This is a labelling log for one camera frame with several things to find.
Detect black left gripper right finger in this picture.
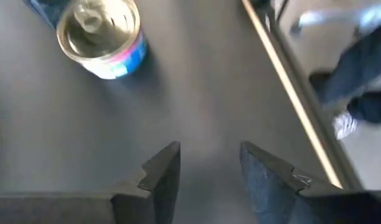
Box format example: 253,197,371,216
240,141,381,224

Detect blue gold-top tuna can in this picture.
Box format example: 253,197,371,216
55,0,149,80

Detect person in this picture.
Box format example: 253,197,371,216
288,1,381,141

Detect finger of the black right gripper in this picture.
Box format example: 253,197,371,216
22,0,70,30

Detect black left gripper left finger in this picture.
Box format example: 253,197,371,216
0,141,181,224

